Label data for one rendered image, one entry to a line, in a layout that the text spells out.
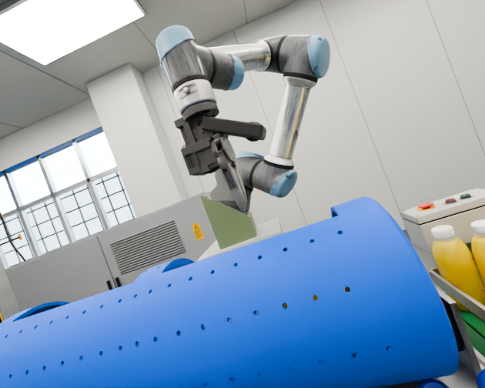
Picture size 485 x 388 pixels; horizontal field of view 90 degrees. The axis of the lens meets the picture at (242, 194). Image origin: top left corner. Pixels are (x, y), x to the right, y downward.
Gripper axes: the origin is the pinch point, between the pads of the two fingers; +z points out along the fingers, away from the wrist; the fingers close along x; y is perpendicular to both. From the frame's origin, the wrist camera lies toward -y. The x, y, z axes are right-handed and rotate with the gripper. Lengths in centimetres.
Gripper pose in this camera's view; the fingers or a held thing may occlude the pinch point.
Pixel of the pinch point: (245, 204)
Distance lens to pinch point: 46.8
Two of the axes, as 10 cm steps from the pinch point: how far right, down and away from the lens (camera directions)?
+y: -9.2, 3.3, 2.1
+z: 3.4, 9.4, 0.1
